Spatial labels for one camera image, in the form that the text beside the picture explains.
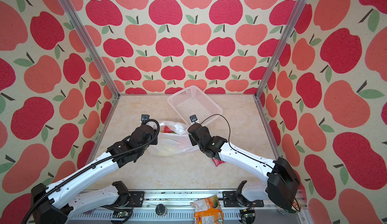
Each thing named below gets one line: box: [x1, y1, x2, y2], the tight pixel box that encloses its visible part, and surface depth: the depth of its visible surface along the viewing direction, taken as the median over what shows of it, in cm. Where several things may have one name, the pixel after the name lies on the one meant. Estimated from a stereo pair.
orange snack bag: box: [189, 194, 225, 224], surface depth 70 cm
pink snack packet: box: [211, 157, 227, 167], surface depth 88 cm
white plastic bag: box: [147, 121, 200, 157], surface depth 86 cm
